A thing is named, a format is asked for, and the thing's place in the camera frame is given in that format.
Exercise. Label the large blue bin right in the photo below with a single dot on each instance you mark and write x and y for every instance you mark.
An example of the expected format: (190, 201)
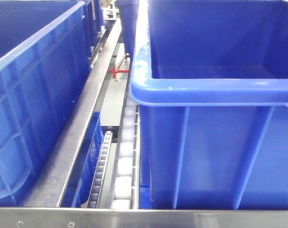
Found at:
(211, 81)

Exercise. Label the white roller track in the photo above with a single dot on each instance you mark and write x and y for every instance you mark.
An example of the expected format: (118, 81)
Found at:
(125, 183)

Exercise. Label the blue bin lower level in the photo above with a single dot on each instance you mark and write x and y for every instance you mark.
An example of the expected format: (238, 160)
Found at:
(80, 182)

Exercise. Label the grey roller track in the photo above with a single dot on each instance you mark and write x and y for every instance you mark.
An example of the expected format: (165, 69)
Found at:
(99, 177)

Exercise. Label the blue bin behind right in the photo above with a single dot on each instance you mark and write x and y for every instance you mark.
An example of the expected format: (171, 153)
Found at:
(128, 10)

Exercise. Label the large blue crate left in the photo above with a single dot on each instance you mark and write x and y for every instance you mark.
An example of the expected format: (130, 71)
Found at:
(43, 69)

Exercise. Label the red support bracket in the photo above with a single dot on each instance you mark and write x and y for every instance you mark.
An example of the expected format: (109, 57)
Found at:
(116, 69)

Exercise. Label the steel divider rail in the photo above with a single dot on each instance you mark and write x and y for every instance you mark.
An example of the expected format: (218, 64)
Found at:
(51, 186)

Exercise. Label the steel front rail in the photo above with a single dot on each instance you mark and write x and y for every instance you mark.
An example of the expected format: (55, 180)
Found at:
(114, 218)

